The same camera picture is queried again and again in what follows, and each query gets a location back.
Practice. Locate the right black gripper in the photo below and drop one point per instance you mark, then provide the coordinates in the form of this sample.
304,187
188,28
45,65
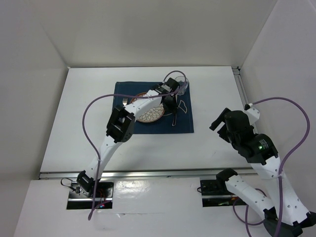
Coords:
216,122

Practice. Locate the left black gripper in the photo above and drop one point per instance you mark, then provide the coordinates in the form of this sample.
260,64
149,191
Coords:
173,106

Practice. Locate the clear plastic cup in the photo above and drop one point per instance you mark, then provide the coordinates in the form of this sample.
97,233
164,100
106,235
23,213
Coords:
183,83

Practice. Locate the floral patterned ceramic plate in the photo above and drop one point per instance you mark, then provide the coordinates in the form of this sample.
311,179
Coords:
151,115

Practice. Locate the silver table knife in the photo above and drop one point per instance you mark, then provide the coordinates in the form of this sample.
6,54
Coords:
174,119

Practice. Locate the blue fish placemat cloth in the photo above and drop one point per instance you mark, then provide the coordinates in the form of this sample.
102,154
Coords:
184,122

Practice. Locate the silver fork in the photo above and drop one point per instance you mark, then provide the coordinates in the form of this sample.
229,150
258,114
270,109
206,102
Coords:
125,101

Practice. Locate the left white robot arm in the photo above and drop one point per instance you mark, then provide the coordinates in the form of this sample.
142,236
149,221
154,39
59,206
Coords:
120,128

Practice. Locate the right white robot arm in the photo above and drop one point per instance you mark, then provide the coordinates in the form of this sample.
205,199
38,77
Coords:
281,210

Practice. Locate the front aluminium rail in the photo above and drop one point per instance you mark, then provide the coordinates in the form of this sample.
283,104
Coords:
146,174

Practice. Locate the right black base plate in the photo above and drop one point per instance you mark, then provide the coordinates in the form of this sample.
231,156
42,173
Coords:
214,195

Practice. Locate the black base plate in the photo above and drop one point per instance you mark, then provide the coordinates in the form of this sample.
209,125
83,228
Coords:
214,195
78,199

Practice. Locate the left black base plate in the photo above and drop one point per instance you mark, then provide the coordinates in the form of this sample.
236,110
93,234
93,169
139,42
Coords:
78,199

